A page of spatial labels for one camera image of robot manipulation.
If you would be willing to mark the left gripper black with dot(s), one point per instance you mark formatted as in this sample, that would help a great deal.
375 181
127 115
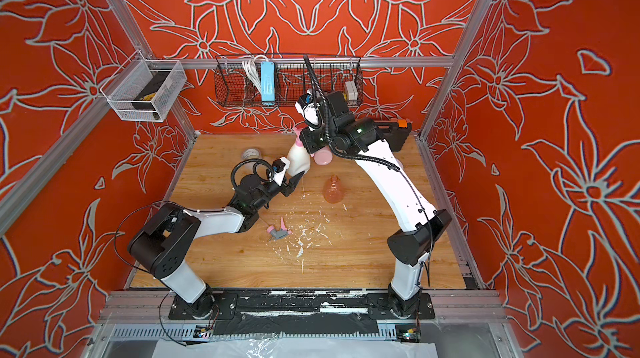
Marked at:
290 187

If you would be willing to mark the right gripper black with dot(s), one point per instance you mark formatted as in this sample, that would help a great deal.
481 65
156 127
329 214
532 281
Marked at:
307 142

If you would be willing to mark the opaque pink spray bottle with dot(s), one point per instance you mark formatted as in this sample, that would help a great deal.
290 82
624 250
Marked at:
323 156

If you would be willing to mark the white spray bottle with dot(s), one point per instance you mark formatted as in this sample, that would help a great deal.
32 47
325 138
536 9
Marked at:
299 159

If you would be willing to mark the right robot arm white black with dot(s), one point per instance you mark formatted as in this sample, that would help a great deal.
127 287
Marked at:
420 223

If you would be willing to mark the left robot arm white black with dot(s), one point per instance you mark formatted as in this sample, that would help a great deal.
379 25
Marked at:
164 241

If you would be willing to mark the pink grey spray nozzle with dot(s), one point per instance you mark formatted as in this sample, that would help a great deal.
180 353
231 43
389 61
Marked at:
277 232

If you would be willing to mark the transparent pink spray bottle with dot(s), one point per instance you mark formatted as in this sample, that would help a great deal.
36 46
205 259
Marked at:
333 190

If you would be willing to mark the white small box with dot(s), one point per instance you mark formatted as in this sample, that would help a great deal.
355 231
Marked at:
351 93

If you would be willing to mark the black orange tool case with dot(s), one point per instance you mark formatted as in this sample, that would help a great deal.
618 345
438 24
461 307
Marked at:
395 132

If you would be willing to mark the clear tape roll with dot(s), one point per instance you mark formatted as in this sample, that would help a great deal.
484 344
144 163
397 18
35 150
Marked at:
251 153

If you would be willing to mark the light blue box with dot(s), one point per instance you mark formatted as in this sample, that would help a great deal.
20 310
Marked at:
267 77

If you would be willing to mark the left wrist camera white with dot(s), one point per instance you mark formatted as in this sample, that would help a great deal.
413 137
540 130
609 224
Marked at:
280 167

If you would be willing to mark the black wire basket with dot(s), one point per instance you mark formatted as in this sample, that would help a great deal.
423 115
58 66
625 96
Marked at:
238 83

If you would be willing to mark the clear plastic wall bin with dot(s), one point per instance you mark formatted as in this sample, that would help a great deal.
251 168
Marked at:
140 92

